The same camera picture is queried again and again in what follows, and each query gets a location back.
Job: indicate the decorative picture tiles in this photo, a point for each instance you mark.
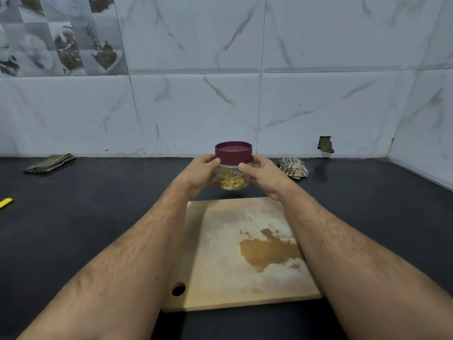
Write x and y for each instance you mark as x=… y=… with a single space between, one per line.
x=60 y=35

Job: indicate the person's left forearm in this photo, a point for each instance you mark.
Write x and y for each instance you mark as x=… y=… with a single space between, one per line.
x=106 y=272

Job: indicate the pile of ginger strips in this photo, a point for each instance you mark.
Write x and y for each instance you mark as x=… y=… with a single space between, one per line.
x=233 y=182

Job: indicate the wooden cutting board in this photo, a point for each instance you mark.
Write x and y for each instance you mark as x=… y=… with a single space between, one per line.
x=226 y=272

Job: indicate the person's left hand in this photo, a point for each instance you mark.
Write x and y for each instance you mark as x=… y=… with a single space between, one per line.
x=198 y=175

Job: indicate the person's right hand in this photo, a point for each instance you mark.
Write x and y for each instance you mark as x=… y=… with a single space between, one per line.
x=267 y=176

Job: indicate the folded green cloth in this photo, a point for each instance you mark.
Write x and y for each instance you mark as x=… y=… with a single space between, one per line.
x=49 y=163

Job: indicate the flat grey object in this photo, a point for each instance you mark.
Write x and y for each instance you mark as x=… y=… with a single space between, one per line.
x=5 y=203

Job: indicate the black countertop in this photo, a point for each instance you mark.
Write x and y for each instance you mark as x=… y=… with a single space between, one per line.
x=64 y=230

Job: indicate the person's right forearm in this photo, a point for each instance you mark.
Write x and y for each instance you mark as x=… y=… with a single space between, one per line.
x=368 y=265

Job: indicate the patterned cloth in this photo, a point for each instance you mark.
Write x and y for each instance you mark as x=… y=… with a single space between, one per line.
x=294 y=167

